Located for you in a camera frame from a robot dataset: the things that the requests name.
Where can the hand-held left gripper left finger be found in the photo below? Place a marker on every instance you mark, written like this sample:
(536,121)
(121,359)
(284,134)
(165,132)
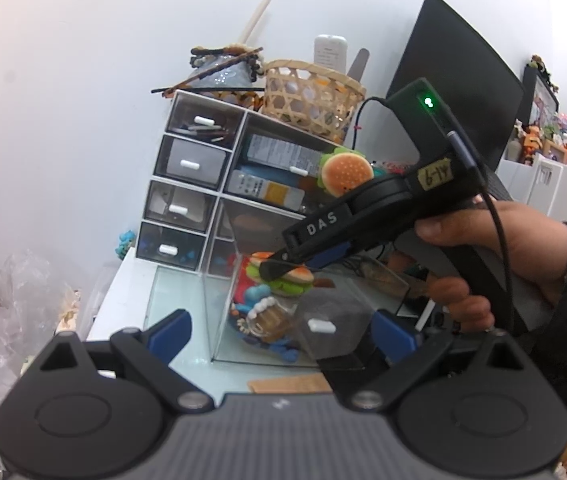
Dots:
(171,330)

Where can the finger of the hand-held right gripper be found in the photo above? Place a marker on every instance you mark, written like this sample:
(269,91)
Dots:
(331,255)
(321,226)

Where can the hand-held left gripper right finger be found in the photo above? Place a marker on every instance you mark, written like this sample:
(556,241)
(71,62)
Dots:
(394,338)

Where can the large clear drawer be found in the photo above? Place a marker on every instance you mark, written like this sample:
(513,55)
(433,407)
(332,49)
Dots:
(323,325)

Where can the wide clear drawer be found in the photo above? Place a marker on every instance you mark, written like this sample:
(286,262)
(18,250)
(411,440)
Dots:
(283,170)

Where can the small clear drawer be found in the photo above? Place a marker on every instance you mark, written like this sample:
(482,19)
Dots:
(193,160)
(178,204)
(171,246)
(206,117)

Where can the toys inside drawer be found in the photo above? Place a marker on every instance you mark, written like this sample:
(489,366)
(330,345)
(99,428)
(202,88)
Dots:
(263,317)

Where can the white drawer organizer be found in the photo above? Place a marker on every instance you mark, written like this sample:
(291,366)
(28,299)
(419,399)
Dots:
(198,195)

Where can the burger toy with green trim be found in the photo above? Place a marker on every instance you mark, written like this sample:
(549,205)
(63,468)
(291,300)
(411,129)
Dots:
(346,172)

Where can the white and yellow carton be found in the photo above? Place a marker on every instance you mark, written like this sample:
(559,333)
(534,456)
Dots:
(266,190)

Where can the black monitor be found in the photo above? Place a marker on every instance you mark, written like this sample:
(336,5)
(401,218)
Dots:
(458,90)

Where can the blue grey carton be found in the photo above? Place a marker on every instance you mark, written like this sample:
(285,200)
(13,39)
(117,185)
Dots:
(281,152)

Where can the red toy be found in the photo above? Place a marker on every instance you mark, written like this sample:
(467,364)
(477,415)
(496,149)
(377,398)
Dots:
(247,271)

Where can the small blue figurine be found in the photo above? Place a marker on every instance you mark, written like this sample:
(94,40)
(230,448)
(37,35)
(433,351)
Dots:
(126,245)

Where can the white storage box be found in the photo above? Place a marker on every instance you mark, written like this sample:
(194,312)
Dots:
(546,185)

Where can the cardboard piece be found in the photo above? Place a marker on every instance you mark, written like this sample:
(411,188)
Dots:
(288,385)

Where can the row of toy figurines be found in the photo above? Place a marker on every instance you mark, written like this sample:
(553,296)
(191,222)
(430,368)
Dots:
(558,142)

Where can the framed picture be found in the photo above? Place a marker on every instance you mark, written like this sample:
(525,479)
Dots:
(543,97)

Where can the woven bamboo basket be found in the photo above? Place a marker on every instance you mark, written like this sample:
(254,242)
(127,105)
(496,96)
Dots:
(311,97)

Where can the white remote control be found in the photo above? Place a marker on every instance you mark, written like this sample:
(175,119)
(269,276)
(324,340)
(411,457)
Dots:
(331,51)

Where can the clear plastic bag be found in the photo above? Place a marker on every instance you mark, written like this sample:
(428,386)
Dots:
(8,330)

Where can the dark patterned pouch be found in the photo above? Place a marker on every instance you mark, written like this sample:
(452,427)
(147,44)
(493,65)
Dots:
(223,72)

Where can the wooden stick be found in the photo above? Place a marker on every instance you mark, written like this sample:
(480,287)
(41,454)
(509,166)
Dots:
(255,19)

